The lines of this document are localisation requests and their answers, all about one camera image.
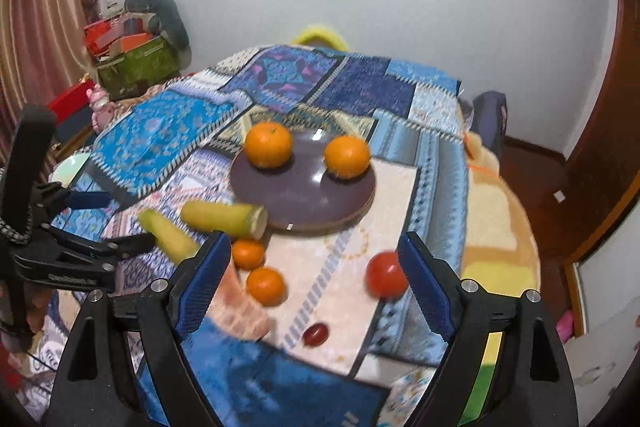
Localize green sugarcane piece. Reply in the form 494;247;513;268
138;209;200;265

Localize small tangerine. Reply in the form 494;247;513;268
231;239;266;271
245;267;288;307

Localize green sugarcane piece cut end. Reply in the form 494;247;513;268
180;200;268;239

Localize red tomato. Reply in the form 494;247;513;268
364;251;409;300

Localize dark red grape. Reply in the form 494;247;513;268
303;322;330;348

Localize pink toy figure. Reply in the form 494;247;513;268
86;86;115;134

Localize red flat box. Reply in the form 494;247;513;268
47;78;96;124

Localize yellow orange fleece blanket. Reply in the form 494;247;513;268
456;131;542;425

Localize green cardboard box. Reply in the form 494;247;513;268
96;37;179;101

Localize red gift boxes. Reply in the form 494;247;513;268
82;12;155;57

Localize large orange left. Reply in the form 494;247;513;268
243;121;293;169

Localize large orange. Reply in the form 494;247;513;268
323;135;371;180
243;121;293;169

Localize dark purple round plate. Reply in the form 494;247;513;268
229;129;376;233

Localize blue patchwork bedspread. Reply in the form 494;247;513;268
54;46;469;426

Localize grey green plush pillow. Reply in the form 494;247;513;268
124;0;190;52

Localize striped pink curtain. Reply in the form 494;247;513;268
0;0;120;168

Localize large orange right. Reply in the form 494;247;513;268
323;135;371;180

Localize dark blue bag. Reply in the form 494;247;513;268
471;91;508;158

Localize yellow round object behind bed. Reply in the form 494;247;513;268
291;24;349;52

